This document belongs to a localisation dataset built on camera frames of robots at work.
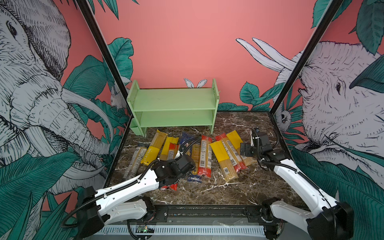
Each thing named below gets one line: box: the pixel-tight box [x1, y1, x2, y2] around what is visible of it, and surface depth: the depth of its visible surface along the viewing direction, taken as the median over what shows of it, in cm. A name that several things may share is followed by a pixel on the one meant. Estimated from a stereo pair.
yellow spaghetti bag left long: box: [159, 136, 179, 161], surface depth 98 cm
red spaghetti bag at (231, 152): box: [215, 132, 248, 173], surface depth 95 cm
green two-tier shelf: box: [126, 78, 220, 137], surface depth 97 cm
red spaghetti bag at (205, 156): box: [198, 135, 213, 178], surface depth 92 cm
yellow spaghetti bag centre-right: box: [209, 140, 239, 182], surface depth 91 cm
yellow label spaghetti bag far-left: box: [140, 129, 168, 166], surface depth 100 cm
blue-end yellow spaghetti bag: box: [187, 143, 202, 183], surface depth 90 cm
